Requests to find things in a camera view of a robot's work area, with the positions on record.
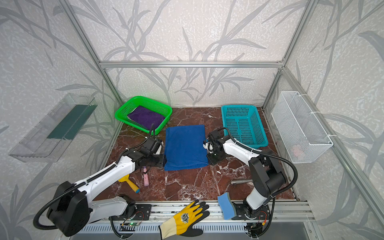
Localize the blue towel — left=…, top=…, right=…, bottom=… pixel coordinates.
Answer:
left=165, top=125, right=209, bottom=171

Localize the teal plastic basket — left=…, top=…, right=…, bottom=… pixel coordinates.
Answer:
left=221, top=105, right=269, bottom=149

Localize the purple towel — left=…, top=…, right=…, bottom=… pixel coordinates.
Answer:
left=127, top=106, right=165, bottom=130

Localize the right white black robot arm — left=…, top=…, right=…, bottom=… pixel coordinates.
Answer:
left=203, top=128, right=299, bottom=215

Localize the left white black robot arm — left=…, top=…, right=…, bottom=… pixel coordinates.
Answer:
left=33, top=129, right=165, bottom=237

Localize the purple pink toy rake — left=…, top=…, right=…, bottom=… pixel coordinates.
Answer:
left=143, top=167, right=150, bottom=187

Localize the yellow toy shovel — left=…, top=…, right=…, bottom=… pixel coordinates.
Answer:
left=118, top=175, right=140, bottom=194

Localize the green plastic basket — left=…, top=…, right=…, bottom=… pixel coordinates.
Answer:
left=115, top=96, right=173, bottom=135

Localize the blue sponge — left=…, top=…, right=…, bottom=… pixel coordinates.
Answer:
left=218, top=192, right=237, bottom=220

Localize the yellow black work glove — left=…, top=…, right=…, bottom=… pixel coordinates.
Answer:
left=159, top=200, right=210, bottom=240

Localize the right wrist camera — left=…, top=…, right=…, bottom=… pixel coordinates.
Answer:
left=203, top=141, right=214, bottom=153

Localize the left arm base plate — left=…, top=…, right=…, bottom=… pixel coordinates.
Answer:
left=112, top=204, right=152, bottom=221

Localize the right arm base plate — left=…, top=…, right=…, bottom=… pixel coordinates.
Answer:
left=231, top=203, right=270, bottom=222

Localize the white wire basket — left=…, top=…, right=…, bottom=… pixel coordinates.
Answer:
left=272, top=91, right=333, bottom=164

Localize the clear wall shelf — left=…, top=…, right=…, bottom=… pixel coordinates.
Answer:
left=9, top=94, right=98, bottom=163

